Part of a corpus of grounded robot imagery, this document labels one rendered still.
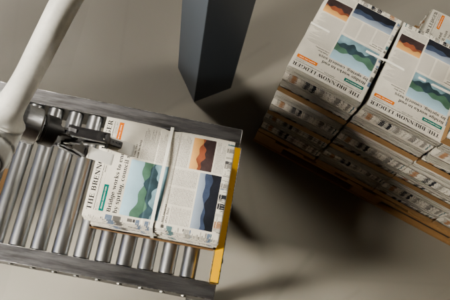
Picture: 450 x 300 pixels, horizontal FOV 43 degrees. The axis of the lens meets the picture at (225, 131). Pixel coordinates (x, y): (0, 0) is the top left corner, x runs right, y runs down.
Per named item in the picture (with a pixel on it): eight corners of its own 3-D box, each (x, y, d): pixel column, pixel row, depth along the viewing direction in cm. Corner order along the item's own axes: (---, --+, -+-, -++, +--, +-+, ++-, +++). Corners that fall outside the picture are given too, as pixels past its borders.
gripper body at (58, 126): (49, 109, 132) (87, 122, 137) (39, 117, 139) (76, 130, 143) (40, 138, 130) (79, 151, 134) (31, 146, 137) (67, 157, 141)
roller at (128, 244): (162, 124, 185) (147, 122, 185) (129, 270, 169) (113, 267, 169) (163, 130, 190) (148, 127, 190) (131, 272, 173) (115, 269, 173)
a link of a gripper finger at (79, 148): (63, 144, 137) (59, 144, 137) (86, 160, 147) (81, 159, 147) (68, 129, 138) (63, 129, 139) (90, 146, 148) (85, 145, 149)
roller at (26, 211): (66, 111, 188) (63, 105, 184) (25, 252, 172) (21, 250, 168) (51, 108, 188) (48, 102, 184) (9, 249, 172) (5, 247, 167)
